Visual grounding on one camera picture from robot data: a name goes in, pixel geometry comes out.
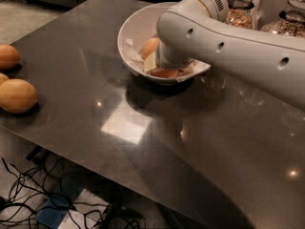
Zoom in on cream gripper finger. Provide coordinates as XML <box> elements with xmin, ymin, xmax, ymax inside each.
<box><xmin>144</xmin><ymin>52</ymin><xmax>157</xmax><ymax>73</ymax></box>

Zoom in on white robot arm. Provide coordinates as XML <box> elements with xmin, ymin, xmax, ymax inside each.
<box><xmin>156</xmin><ymin>0</ymin><xmax>305</xmax><ymax>109</ymax></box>

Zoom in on white paper bowl liner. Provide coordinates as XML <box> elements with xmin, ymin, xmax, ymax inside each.
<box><xmin>122</xmin><ymin>39</ymin><xmax>211</xmax><ymax>85</ymax></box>

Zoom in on white bowl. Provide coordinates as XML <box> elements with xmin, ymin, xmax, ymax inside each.
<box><xmin>117</xmin><ymin>2</ymin><xmax>175</xmax><ymax>75</ymax></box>

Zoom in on glass jar of nuts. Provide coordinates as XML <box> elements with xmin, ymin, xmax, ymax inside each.
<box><xmin>226</xmin><ymin>0</ymin><xmax>255</xmax><ymax>30</ymax></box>

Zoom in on large orange on table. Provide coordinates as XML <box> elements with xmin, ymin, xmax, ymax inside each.
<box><xmin>0</xmin><ymin>79</ymin><xmax>38</xmax><ymax>114</ymax></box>

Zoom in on glass jar of grains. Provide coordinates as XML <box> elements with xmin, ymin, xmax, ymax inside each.
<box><xmin>260</xmin><ymin>0</ymin><xmax>305</xmax><ymax>38</ymax></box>

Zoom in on white paper on floor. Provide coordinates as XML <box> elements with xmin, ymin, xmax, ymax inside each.
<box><xmin>57</xmin><ymin>189</ymin><xmax>112</xmax><ymax>229</ymax></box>

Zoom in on black cables on floor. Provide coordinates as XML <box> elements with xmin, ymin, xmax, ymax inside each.
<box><xmin>0</xmin><ymin>150</ymin><xmax>147</xmax><ymax>229</ymax></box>

